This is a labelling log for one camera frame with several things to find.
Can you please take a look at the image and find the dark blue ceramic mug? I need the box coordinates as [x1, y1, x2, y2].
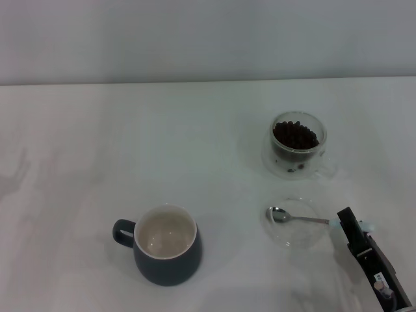
[112, 203, 203, 287]

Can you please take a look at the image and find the pile of coffee beans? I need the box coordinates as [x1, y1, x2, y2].
[272, 120, 320, 153]

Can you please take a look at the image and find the silver right wrist connector plug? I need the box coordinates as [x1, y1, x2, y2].
[372, 279, 396, 300]

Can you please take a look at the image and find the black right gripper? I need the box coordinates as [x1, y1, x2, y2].
[336, 206, 411, 312]

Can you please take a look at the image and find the steel spoon light-blue handle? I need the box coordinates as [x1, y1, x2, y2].
[265, 206, 377, 233]

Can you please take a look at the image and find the double-wall glass cup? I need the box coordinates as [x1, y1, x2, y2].
[261, 110, 337, 179]

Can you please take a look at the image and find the clear glass saucer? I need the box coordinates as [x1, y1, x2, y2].
[259, 196, 328, 250]

